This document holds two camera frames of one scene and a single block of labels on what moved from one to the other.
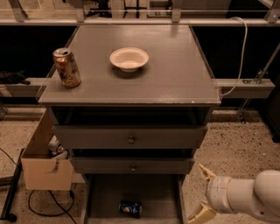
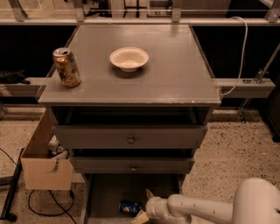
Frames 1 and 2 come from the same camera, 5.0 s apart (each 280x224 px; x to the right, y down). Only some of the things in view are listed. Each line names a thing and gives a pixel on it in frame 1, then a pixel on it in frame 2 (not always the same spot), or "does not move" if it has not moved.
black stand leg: x=7 y=215 does not move
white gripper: x=216 y=190 -> x=153 y=206
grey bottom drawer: x=162 y=197 does not move
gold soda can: x=67 y=67 does not move
